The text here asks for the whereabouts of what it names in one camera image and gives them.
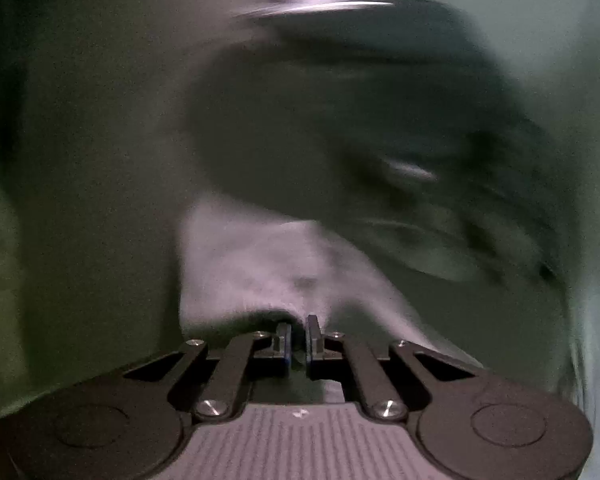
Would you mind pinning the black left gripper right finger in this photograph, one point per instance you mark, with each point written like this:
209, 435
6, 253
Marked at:
351, 362

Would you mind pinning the grey fleece garment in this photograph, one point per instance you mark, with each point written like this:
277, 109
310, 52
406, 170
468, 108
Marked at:
245, 267

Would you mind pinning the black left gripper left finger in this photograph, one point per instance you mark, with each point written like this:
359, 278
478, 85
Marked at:
246, 359

